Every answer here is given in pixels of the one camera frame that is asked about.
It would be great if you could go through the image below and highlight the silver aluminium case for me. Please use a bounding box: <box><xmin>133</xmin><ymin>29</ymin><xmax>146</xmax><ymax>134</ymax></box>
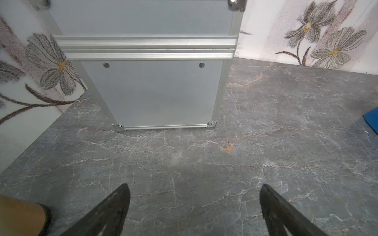
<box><xmin>31</xmin><ymin>1</ymin><xmax>247</xmax><ymax>130</ymax></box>

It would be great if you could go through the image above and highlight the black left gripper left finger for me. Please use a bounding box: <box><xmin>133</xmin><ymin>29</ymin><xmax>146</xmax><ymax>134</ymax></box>
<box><xmin>62</xmin><ymin>183</ymin><xmax>131</xmax><ymax>236</ymax></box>

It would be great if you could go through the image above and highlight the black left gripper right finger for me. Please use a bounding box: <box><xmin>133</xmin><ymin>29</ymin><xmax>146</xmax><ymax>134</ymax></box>
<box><xmin>259</xmin><ymin>184</ymin><xmax>326</xmax><ymax>236</ymax></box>

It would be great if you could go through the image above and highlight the brown bottle with orange cap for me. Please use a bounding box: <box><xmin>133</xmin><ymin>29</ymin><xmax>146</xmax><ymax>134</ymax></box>
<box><xmin>1</xmin><ymin>195</ymin><xmax>51</xmax><ymax>236</ymax></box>

